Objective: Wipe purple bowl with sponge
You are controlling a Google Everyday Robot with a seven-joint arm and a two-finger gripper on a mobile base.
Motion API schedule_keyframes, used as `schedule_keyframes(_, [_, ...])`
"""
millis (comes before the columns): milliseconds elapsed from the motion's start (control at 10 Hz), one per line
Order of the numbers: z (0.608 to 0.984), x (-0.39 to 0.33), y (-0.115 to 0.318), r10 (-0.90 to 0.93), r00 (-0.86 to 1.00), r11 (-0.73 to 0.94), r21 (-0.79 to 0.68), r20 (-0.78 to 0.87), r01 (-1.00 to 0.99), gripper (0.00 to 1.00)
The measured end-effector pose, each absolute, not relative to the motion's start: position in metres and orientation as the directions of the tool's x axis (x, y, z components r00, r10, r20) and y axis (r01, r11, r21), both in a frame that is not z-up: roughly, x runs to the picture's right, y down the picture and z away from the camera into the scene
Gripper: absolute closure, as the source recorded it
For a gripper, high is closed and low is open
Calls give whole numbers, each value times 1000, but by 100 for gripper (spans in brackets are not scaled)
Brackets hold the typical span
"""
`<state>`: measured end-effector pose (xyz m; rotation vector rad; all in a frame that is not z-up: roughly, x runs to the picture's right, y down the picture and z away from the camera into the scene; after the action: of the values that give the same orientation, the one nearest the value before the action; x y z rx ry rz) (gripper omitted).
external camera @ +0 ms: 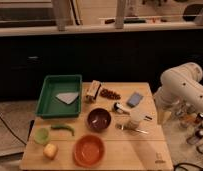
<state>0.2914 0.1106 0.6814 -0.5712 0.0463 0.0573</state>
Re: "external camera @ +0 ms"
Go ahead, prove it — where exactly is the blue sponge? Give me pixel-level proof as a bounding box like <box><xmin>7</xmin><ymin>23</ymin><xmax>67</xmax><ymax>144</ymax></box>
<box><xmin>127</xmin><ymin>93</ymin><xmax>143</xmax><ymax>107</ymax></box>

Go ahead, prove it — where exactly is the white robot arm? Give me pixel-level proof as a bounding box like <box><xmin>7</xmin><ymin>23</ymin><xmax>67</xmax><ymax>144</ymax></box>
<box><xmin>153</xmin><ymin>62</ymin><xmax>203</xmax><ymax>124</ymax></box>

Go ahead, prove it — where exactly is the purple bowl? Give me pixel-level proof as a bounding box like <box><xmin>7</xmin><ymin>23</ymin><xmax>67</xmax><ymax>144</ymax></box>
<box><xmin>87</xmin><ymin>108</ymin><xmax>111</xmax><ymax>132</ymax></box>

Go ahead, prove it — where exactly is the orange bowl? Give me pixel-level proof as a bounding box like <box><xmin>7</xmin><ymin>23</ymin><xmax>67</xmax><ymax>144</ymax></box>
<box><xmin>73</xmin><ymin>135</ymin><xmax>105</xmax><ymax>168</ymax></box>

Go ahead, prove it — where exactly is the wooden toy block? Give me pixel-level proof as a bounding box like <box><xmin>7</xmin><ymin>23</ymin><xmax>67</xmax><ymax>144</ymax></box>
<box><xmin>86</xmin><ymin>80</ymin><xmax>101</xmax><ymax>103</ymax></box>

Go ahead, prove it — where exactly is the black white small utensil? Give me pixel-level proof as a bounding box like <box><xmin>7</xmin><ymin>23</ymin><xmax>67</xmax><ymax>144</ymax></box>
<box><xmin>113</xmin><ymin>102</ymin><xmax>130</xmax><ymax>114</ymax></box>

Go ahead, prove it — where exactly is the grey folded cloth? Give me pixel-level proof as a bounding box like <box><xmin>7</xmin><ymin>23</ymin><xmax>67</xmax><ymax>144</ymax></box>
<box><xmin>56</xmin><ymin>92</ymin><xmax>79</xmax><ymax>104</ymax></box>

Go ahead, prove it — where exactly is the green plastic tray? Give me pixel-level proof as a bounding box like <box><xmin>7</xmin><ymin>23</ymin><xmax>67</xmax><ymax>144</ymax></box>
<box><xmin>36</xmin><ymin>75</ymin><xmax>82</xmax><ymax>118</ymax></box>

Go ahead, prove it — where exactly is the white mug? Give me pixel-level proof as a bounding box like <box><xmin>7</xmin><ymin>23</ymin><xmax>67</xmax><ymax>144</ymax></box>
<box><xmin>128</xmin><ymin>110</ymin><xmax>152</xmax><ymax>129</ymax></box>

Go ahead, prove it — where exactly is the green chili pepper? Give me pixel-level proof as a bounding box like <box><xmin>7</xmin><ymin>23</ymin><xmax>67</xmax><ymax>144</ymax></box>
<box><xmin>51</xmin><ymin>124</ymin><xmax>75</xmax><ymax>136</ymax></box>

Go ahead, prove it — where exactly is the small green cup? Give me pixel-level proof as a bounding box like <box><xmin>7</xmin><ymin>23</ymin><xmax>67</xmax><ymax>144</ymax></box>
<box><xmin>34</xmin><ymin>128</ymin><xmax>49</xmax><ymax>145</ymax></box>

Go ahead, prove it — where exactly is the yellow toy fruit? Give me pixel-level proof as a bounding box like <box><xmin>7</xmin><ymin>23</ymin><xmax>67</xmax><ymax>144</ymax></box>
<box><xmin>43</xmin><ymin>144</ymin><xmax>58</xmax><ymax>160</ymax></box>

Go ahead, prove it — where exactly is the spice bottle with black cap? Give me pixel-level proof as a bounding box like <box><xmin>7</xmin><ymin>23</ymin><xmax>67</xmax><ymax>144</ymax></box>
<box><xmin>186</xmin><ymin>130</ymin><xmax>203</xmax><ymax>145</ymax></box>

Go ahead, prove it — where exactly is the black cable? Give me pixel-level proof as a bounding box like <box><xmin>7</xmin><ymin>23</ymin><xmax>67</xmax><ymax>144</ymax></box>
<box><xmin>0</xmin><ymin>110</ymin><xmax>28</xmax><ymax>147</ymax></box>

